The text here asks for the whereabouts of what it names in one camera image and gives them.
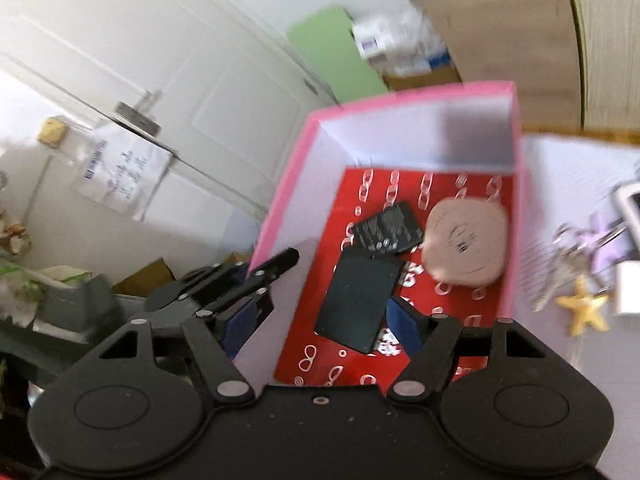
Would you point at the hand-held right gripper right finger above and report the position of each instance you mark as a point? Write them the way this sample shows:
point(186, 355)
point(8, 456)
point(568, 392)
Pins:
point(404, 324)

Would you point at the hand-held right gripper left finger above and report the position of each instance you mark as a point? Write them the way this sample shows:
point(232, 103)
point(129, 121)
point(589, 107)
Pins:
point(239, 322)

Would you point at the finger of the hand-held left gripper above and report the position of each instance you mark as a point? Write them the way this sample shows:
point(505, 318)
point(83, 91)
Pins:
point(280, 260)
point(200, 285)

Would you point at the black case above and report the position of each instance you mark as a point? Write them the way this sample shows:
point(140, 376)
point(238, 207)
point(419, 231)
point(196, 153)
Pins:
point(357, 302)

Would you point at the silver key bunch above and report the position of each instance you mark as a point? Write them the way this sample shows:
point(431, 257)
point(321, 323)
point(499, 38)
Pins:
point(557, 275)

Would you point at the pink cardboard box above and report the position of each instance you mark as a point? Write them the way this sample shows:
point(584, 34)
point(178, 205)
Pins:
point(400, 130)

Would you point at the flat cardboard box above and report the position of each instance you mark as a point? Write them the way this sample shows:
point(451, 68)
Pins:
point(147, 275)

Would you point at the beige rounded compact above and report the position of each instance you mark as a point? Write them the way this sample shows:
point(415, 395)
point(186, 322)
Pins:
point(465, 245)

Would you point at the grey plastic bin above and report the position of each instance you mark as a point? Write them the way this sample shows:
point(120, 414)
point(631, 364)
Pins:
point(75, 305)

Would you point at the paper note on door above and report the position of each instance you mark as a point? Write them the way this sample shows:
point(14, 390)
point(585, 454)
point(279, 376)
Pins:
point(120, 175)

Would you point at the red patterned card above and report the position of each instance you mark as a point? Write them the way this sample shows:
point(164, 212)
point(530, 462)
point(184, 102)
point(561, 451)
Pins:
point(450, 195)

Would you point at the yellow starfish toy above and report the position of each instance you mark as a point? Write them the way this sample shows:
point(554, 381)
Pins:
point(585, 307)

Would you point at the flower bouquet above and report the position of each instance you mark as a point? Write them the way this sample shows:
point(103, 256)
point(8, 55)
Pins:
point(15, 240)

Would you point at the purple starfish toy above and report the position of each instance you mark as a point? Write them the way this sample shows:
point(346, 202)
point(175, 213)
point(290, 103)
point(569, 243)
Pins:
point(602, 242)

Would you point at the green stool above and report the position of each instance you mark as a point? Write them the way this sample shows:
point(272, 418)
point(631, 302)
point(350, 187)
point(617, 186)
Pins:
point(335, 52)

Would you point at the white charger block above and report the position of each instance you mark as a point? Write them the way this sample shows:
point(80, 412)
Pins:
point(627, 290)

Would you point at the brown cardboard box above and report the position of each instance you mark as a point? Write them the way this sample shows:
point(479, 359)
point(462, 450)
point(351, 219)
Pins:
point(420, 79)

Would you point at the white plastic bag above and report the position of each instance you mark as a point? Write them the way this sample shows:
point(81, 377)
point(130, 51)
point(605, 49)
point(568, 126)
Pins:
point(400, 40)

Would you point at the white door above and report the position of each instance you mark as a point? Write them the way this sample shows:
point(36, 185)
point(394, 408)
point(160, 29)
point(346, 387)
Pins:
point(100, 35)

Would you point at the wooden shelf cabinet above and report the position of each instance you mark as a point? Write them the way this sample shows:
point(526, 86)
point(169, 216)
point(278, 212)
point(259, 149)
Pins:
point(500, 35)

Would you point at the wooden wardrobe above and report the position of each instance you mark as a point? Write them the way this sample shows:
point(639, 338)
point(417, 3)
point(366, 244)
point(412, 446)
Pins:
point(607, 45)

